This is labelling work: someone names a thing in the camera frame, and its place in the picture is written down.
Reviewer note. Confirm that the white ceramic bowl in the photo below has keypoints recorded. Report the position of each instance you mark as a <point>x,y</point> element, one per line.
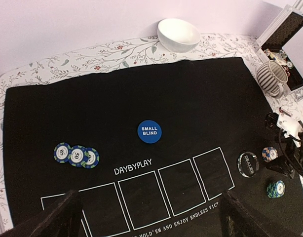
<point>177,35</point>

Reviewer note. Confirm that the clear acrylic dealer button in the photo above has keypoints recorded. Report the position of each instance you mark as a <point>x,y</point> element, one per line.
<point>248,164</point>

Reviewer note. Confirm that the striped grey mug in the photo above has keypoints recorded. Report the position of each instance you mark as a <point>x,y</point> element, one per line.
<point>271,78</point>

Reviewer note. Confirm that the blue small blind button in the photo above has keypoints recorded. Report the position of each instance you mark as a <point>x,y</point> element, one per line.
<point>149,131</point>

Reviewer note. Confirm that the blue peach chip stack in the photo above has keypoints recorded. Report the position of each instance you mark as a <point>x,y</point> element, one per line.
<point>269,154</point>

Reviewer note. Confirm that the green chip stack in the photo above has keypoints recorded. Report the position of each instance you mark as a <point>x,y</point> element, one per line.
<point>275,189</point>

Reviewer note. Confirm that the black poker mat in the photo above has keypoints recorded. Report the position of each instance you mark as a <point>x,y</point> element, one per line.
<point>210,111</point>

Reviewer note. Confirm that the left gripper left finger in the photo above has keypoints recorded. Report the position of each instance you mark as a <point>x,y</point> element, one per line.
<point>61,219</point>

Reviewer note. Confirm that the blue fifty chips row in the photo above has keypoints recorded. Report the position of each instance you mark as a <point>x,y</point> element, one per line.
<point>77,155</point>

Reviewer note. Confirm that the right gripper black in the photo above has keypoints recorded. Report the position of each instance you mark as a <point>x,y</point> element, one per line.
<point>290,160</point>

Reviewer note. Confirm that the black triangular card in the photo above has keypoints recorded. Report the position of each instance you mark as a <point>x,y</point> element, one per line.
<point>281,110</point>

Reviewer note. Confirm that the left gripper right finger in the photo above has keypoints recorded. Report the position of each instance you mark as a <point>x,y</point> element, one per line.
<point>239,220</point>

